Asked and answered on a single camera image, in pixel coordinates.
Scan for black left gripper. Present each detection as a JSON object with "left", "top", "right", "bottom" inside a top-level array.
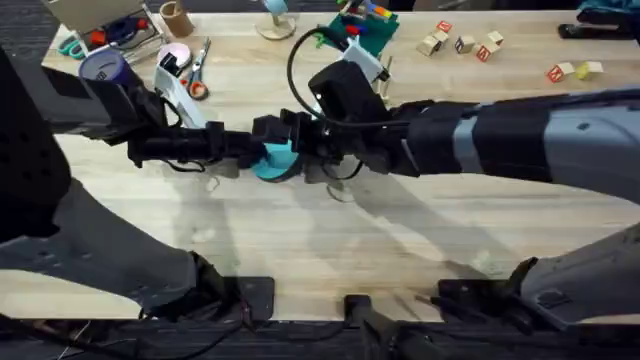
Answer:
[{"left": 102, "top": 82, "right": 269, "bottom": 170}]

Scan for black right wrist plate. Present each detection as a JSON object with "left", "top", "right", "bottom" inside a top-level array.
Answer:
[{"left": 307, "top": 59, "right": 390, "bottom": 124}]

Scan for wooden cup stand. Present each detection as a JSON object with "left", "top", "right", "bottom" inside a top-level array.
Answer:
[{"left": 254, "top": 0, "right": 299, "bottom": 42}]

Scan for pink tape roll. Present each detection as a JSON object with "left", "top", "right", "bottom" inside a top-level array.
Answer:
[{"left": 156, "top": 41, "right": 193, "bottom": 70}]

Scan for teal cup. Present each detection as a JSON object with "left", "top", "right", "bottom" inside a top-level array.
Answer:
[{"left": 261, "top": 0, "right": 290, "bottom": 16}]

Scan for green board with blocks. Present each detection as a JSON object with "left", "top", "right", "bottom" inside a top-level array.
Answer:
[{"left": 315, "top": 0, "right": 401, "bottom": 58}]

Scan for cardboard tube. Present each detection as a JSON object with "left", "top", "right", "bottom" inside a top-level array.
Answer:
[{"left": 158, "top": 0, "right": 196, "bottom": 39}]

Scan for cardboard box with tools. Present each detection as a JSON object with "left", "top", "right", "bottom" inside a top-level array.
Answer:
[{"left": 42, "top": 0, "right": 169, "bottom": 64}]

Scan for yellow toy block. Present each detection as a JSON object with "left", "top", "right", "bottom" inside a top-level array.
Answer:
[{"left": 574, "top": 60, "right": 605, "bottom": 82}]

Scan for black stapler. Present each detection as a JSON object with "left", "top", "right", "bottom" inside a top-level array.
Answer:
[{"left": 556, "top": 8, "right": 639, "bottom": 42}]

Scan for teal cloth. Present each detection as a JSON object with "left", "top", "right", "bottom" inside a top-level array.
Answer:
[{"left": 578, "top": 0, "right": 640, "bottom": 16}]

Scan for black cable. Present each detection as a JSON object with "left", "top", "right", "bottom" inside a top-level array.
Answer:
[{"left": 285, "top": 25, "right": 417, "bottom": 131}]

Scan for orange handled scissors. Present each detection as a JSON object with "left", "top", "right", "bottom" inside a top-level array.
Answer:
[{"left": 178, "top": 36, "right": 213, "bottom": 102}]

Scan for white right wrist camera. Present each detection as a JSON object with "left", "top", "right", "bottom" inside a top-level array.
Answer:
[{"left": 341, "top": 36, "right": 388, "bottom": 84}]

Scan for black rail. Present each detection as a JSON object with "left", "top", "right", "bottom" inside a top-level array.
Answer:
[{"left": 0, "top": 293, "right": 640, "bottom": 360}]

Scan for teal handled scissors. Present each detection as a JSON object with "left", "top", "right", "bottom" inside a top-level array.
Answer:
[{"left": 56, "top": 33, "right": 90, "bottom": 62}]

